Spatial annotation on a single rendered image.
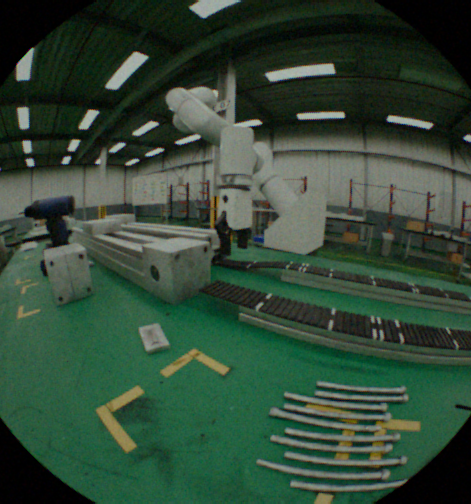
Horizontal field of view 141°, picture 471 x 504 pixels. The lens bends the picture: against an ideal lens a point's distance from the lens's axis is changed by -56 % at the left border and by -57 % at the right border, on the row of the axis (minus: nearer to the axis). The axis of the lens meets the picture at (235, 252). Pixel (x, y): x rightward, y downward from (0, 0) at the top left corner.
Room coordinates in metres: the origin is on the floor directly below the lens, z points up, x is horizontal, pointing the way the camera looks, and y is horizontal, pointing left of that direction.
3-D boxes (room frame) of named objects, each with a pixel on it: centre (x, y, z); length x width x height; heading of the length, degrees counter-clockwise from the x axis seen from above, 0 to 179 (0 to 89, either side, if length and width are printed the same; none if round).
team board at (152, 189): (5.85, 2.83, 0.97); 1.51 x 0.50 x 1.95; 76
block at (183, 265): (0.35, 0.11, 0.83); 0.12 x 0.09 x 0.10; 148
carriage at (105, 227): (0.57, 0.49, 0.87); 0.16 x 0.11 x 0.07; 58
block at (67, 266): (0.28, 0.35, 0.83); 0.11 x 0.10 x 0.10; 148
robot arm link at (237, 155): (0.50, 0.00, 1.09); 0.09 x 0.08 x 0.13; 149
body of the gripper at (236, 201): (0.50, 0.00, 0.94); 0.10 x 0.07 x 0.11; 148
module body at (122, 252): (0.57, 0.49, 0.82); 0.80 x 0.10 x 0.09; 58
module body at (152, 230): (0.74, 0.39, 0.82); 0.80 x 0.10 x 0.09; 58
